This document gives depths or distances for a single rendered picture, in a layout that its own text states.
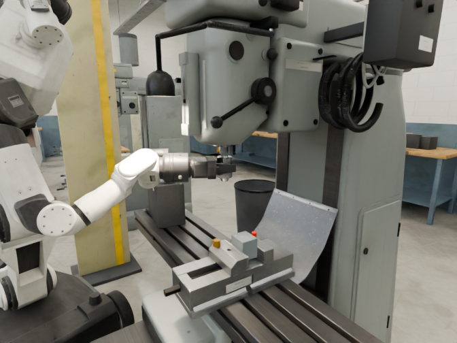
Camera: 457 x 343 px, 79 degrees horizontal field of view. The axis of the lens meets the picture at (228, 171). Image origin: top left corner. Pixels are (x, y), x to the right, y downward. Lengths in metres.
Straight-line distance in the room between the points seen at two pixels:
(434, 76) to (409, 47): 4.21
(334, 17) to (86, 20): 1.91
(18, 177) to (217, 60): 0.52
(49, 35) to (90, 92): 1.63
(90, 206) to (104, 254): 1.97
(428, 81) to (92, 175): 4.48
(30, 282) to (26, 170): 0.73
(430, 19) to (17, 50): 0.98
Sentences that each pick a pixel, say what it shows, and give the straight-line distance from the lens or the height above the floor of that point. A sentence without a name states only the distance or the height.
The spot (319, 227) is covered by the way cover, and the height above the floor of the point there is 1.00.
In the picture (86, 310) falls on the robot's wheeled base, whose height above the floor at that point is 0.61.
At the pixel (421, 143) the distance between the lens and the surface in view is 4.48.
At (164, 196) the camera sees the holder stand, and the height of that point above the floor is 1.05.
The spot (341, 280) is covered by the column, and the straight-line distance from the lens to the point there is 1.16.
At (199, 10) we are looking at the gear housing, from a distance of 0.74.
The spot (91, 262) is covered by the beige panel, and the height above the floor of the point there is 0.13.
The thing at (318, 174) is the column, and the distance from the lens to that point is 1.07.
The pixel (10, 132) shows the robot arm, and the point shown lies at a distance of 0.77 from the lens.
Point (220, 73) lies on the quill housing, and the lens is 0.73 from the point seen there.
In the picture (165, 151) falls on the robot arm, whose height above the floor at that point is 1.28.
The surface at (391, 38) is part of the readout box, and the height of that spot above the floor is 1.56.
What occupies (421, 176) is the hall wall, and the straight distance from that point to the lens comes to 5.04.
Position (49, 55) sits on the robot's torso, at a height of 1.54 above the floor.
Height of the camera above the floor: 1.41
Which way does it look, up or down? 13 degrees down
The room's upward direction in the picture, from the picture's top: straight up
